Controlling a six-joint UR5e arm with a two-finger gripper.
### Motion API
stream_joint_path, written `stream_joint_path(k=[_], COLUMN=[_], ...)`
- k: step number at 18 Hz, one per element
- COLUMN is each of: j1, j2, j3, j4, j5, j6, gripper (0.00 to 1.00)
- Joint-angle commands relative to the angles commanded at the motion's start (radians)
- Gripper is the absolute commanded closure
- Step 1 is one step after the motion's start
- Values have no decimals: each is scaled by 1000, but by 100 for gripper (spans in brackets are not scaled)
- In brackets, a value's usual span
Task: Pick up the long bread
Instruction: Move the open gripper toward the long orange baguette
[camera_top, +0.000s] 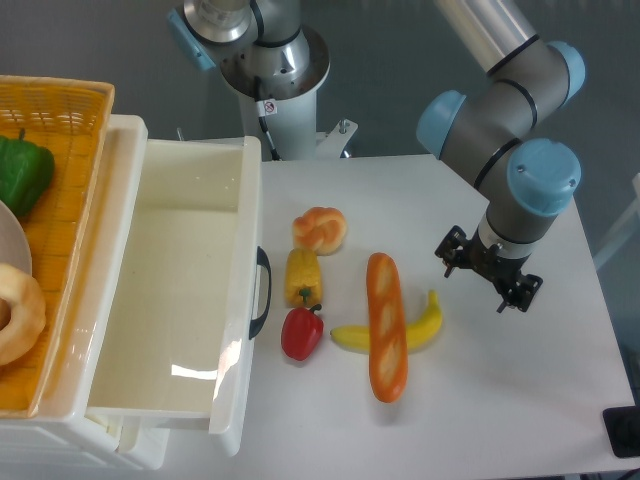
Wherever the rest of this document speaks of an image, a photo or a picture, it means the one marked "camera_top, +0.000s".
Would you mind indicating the yellow banana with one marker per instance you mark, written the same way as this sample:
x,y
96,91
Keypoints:
x,y
418,333

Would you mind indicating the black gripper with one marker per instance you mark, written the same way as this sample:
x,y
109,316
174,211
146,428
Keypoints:
x,y
516,289

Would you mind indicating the orange woven basket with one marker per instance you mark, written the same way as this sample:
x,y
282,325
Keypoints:
x,y
70,118

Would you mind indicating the black device at edge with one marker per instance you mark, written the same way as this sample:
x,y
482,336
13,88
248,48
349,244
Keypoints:
x,y
622,426

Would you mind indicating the yellow bell pepper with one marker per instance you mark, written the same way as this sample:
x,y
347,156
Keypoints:
x,y
303,280

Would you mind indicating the red bell pepper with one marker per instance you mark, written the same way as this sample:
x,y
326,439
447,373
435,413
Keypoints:
x,y
301,332

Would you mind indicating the white plastic drawer cabinet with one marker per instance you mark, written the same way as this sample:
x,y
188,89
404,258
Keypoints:
x,y
62,433

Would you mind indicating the open white plastic drawer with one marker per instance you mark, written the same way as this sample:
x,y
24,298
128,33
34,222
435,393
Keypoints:
x,y
176,352

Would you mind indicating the ring shaped bagel bread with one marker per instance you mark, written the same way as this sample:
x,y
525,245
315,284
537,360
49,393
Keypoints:
x,y
27,313

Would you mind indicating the green bell pepper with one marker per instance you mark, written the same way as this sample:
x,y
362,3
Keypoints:
x,y
27,170

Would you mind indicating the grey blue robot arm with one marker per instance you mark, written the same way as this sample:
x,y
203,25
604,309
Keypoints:
x,y
483,139

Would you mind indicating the long orange baguette bread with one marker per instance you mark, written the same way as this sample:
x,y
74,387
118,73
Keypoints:
x,y
388,351

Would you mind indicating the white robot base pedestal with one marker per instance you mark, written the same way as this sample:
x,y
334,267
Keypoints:
x,y
276,88

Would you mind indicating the round braided bread roll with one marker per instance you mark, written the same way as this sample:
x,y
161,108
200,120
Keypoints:
x,y
320,229

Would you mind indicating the white mounting bracket with bolt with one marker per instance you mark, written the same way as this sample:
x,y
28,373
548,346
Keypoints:
x,y
334,144

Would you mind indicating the dark drawer handle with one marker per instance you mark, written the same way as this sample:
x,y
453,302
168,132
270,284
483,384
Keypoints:
x,y
264,286

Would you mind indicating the beige plate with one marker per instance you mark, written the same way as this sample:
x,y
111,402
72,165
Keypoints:
x,y
14,246

